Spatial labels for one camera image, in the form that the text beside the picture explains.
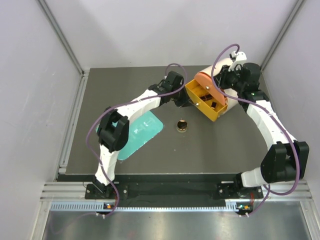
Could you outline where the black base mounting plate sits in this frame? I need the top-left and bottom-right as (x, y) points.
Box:
(84, 180), (265, 201)

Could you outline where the gold round compact jar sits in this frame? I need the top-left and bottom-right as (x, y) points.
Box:
(176, 119), (188, 133)

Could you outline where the teal packaged sheet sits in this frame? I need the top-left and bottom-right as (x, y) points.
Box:
(95, 107), (164, 161)

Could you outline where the grey slotted cable duct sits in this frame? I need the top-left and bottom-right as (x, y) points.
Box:
(49, 199), (253, 213)

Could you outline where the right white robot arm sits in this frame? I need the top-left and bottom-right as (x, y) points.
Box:
(214, 62), (310, 198)

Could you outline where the orange drawer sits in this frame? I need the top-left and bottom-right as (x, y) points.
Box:
(194, 71), (226, 106)

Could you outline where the yellow drawer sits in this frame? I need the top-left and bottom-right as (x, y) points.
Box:
(185, 79), (228, 122)

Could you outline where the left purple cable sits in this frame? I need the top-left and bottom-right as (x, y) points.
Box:
(85, 63), (188, 217)

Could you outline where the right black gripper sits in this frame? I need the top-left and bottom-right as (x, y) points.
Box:
(211, 66), (243, 95)

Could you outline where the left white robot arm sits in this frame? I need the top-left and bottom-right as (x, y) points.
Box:
(93, 71), (190, 199)

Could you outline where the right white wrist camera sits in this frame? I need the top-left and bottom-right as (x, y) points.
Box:
(228, 51), (247, 72)

